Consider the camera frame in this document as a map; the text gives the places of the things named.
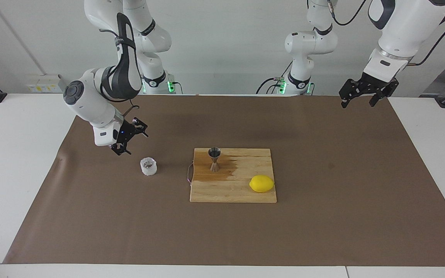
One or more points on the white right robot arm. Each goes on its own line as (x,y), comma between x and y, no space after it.
(91,104)

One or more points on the brown paper table mat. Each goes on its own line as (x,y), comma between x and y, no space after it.
(91,216)

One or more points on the steel double jigger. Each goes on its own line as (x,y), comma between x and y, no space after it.
(214,153)

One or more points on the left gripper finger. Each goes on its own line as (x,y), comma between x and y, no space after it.
(350,88)
(388,90)

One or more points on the white wall outlet strip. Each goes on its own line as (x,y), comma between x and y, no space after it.
(45,87)

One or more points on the clear textured glass cup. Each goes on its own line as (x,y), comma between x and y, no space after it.
(148,168)

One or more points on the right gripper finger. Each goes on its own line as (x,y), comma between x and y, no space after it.
(120,148)
(140,125)

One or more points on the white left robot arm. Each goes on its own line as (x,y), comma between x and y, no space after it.
(400,27)

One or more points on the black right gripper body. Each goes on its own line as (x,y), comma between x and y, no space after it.
(126,132)

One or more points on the wooden cutting board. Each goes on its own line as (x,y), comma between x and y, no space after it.
(230,189)

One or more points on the yellow lemon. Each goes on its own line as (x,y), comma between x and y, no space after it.
(262,183)

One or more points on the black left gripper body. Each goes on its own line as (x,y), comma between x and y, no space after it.
(373,85)

